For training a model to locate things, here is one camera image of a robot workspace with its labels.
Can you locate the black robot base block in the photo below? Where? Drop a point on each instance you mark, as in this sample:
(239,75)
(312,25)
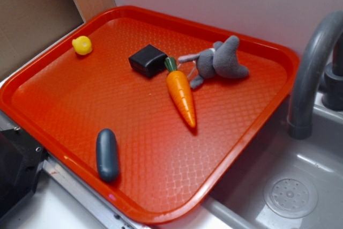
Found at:
(22,159)

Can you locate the gray plush animal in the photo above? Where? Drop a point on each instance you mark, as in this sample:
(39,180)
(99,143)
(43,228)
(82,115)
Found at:
(220,60)

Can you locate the red plastic tray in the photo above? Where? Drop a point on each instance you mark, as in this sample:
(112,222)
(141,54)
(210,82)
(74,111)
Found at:
(64,100)

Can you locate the orange toy carrot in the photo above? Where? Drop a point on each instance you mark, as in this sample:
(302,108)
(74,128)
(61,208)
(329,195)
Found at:
(180,92)

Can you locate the black rectangular block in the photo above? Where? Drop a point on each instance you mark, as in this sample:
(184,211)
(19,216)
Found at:
(149,61)

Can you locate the dark blue-gray capsule toy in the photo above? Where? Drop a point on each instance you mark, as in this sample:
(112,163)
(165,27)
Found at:
(106,155)

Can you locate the yellow rubber duck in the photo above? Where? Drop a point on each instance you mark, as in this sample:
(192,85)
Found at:
(82,45)

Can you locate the gray toy sink basin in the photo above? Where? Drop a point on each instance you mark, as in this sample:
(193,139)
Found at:
(281,182)

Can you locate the gray toy faucet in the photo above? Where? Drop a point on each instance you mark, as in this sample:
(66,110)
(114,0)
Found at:
(310,76)

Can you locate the dark gray faucet knob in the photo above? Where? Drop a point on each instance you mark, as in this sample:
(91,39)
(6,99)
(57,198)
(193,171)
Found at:
(332,98)

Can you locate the brown cardboard panel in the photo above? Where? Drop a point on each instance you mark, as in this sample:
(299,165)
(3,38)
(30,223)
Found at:
(30,26)

